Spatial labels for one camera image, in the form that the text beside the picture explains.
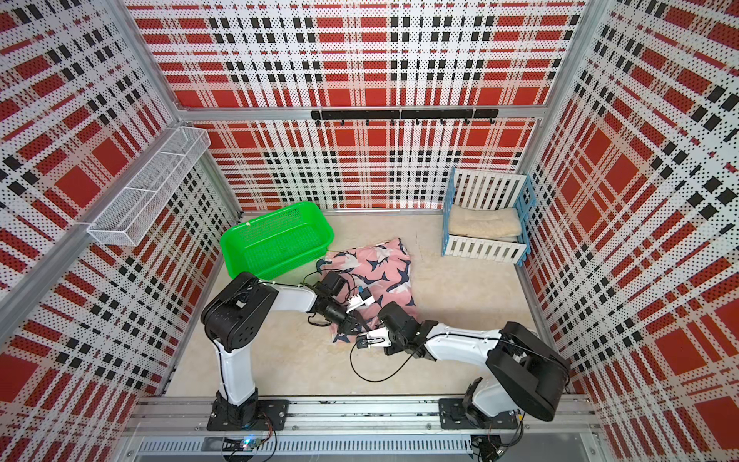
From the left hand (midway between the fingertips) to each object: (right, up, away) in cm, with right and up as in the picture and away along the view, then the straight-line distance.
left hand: (371, 331), depth 87 cm
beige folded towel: (+48, +34, +21) cm, 62 cm away
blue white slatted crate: (+48, +48, +26) cm, 73 cm away
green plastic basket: (-44, +26, +24) cm, 56 cm away
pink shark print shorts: (+3, +15, +14) cm, 21 cm away
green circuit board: (-29, -22, -18) cm, 41 cm away
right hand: (+7, +3, +1) cm, 8 cm away
